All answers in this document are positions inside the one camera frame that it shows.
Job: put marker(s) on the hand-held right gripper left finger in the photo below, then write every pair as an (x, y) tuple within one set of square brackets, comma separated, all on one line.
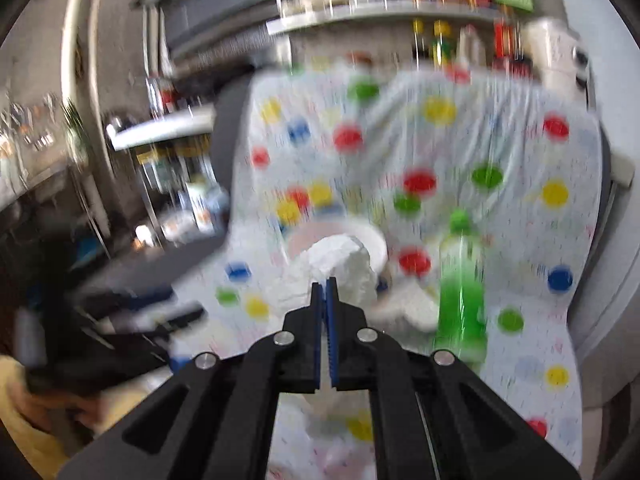
[(319, 330)]

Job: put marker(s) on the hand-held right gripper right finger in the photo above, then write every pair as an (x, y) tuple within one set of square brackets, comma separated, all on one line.
[(332, 330)]

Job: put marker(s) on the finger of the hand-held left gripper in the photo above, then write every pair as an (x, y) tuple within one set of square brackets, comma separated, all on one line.
[(135, 296), (182, 319)]

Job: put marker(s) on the white tissue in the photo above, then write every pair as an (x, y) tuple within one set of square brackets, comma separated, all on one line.
[(345, 265)]

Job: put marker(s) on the white sponge block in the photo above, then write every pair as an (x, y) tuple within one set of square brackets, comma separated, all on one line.
[(410, 311)]

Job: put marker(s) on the red instant noodle cup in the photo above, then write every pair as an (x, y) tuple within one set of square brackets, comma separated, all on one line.
[(372, 246)]

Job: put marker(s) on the person's left forearm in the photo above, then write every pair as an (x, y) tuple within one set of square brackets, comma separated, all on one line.
[(25, 420)]

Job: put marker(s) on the person's left hand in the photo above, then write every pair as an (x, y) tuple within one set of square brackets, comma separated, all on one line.
[(82, 410)]

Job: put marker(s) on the blue plastic basin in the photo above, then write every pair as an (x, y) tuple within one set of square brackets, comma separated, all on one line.
[(89, 251)]

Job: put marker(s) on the white printed bowl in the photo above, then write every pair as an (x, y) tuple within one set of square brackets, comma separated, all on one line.
[(176, 226)]

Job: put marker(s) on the grey blue plastic jug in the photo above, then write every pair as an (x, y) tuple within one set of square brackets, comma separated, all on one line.
[(220, 205)]

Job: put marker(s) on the green plastic bottle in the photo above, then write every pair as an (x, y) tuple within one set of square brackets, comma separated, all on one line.
[(460, 305)]

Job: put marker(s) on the balloon print plastic sheet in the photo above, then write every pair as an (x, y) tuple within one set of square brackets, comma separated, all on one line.
[(500, 135)]

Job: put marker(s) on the steel range hood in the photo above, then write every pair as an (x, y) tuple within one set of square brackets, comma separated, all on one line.
[(220, 10)]

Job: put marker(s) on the dark sauce bottle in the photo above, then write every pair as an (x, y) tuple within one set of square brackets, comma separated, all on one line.
[(419, 42)]

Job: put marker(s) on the yellow green oil bottle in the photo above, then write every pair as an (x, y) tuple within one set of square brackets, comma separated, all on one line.
[(442, 44)]

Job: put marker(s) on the white plastic bottle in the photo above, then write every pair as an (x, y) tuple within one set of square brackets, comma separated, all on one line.
[(470, 46)]

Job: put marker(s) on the white kitchen appliance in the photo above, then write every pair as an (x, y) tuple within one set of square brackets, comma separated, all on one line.
[(555, 52)]

